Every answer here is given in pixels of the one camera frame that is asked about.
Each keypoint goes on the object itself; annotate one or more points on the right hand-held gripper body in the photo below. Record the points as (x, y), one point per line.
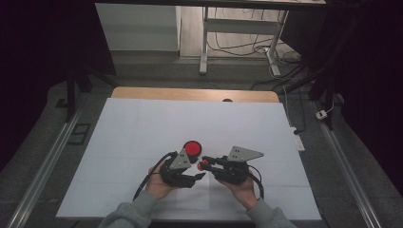
(234, 172)

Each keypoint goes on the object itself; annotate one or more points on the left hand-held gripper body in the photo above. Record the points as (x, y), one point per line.
(174, 175)

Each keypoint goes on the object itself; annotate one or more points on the small orange stamp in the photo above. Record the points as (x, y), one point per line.
(201, 166)

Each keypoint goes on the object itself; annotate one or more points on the round red ink pad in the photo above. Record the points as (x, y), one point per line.
(192, 148)

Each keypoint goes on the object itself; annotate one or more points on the person's left hand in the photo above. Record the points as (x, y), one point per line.
(160, 186)

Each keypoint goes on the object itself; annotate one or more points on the person's right hand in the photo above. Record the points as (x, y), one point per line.
(242, 193)

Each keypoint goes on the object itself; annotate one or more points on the white paper sheet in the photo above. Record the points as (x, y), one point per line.
(198, 198)

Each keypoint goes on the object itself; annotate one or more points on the large white table mat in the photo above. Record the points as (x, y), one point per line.
(142, 126)

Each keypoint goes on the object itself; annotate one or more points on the dark table grommet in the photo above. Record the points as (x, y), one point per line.
(227, 100)

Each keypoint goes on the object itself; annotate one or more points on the white power strip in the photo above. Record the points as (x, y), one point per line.
(298, 141)

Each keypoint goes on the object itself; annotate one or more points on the small white adapter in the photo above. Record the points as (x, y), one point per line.
(321, 114)

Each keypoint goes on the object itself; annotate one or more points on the black stand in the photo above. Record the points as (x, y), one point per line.
(70, 95)

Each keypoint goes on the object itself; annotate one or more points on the white cabinet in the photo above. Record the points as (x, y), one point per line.
(139, 28)

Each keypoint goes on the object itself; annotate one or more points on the metal floor rail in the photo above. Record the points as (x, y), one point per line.
(345, 171)
(44, 167)

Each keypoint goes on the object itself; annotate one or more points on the white desk frame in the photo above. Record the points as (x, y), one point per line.
(204, 41)

